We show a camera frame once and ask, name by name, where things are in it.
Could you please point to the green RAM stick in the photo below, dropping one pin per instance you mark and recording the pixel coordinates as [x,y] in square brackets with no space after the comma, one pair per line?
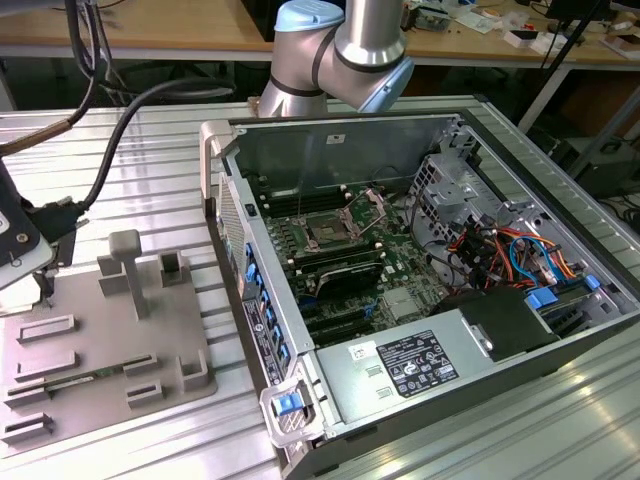
[100,373]

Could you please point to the open black PC case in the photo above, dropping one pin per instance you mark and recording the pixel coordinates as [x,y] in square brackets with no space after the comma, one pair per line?
[500,400]

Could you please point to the silver drive cage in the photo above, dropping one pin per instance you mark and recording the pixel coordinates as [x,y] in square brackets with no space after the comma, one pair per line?
[450,185]

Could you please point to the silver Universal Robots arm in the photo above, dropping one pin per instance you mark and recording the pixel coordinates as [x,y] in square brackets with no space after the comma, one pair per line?
[370,40]

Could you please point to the brown cardboard box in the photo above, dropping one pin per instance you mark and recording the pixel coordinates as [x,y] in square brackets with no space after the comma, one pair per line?
[625,44]

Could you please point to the small blue clip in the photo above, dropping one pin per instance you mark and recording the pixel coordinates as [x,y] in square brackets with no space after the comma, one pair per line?
[592,282]

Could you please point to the grey parts rack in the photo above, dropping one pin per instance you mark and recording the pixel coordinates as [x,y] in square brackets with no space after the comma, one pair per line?
[125,340]

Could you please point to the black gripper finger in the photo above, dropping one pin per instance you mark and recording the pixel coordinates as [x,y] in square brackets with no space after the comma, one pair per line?
[45,290]

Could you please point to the silver power supply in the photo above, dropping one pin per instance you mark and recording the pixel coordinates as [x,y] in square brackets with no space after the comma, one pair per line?
[350,390]

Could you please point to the black RAM slot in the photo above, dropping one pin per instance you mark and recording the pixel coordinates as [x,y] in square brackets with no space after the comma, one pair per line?
[340,250]
[300,195]
[345,261]
[305,205]

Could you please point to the wooden desk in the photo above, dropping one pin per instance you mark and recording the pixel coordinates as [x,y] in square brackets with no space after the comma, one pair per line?
[175,25]

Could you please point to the white box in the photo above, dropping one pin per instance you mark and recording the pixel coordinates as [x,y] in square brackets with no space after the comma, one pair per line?
[542,44]

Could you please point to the CPU socket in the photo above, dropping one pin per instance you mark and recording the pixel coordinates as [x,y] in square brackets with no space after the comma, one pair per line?
[327,229]

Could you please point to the blue disk carrier tab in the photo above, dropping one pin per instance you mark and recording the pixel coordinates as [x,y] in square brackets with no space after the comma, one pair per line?
[542,300]

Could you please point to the black air shroud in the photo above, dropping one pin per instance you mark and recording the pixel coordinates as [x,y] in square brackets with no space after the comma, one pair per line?
[500,320]

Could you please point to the black expansion slot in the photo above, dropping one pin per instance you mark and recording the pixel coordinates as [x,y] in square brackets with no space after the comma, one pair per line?
[335,325]

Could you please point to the green motherboard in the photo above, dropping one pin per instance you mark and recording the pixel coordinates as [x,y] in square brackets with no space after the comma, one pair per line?
[410,270]

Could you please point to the black expansion card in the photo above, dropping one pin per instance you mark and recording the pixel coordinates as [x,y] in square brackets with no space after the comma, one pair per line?
[350,282]

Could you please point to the blue card retainer tab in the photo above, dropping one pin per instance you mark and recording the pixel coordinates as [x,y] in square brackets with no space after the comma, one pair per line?
[273,320]
[283,351]
[266,301]
[250,251]
[255,278]

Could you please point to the silver chipset heat sink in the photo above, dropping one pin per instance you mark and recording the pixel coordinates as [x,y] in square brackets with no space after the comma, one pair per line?
[405,305]

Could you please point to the black stand pole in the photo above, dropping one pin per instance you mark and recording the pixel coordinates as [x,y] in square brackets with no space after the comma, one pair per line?
[565,40]

